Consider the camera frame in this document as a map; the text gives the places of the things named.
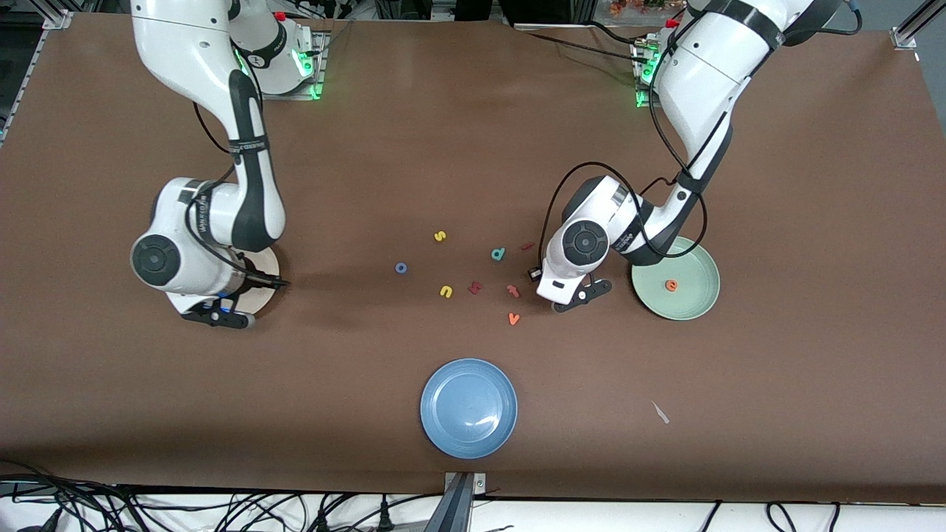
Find beige brown plate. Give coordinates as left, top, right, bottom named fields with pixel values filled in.
left=244, top=246, right=281, bottom=315

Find blue plate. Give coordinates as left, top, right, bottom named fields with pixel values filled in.
left=420, top=358, right=518, bottom=460

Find pale green plate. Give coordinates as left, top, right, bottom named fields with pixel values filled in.
left=630, top=236, right=721, bottom=321

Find orange artificial flowers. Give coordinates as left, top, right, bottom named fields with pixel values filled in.
left=610, top=0, right=688, bottom=17

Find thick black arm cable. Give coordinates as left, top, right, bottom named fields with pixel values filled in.
left=185, top=181, right=290, bottom=287

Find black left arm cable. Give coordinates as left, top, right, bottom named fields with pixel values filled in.
left=540, top=44, right=709, bottom=259

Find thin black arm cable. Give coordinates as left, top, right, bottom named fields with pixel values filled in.
left=192, top=100, right=237, bottom=156

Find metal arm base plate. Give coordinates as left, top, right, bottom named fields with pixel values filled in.
left=251, top=31, right=328, bottom=100
left=634, top=37, right=662, bottom=110

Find black cable on table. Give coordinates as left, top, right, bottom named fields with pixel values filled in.
left=584, top=21, right=655, bottom=47
left=526, top=31, right=645, bottom=63

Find metal camera stand bracket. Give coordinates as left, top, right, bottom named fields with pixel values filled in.
left=425, top=471, right=489, bottom=532

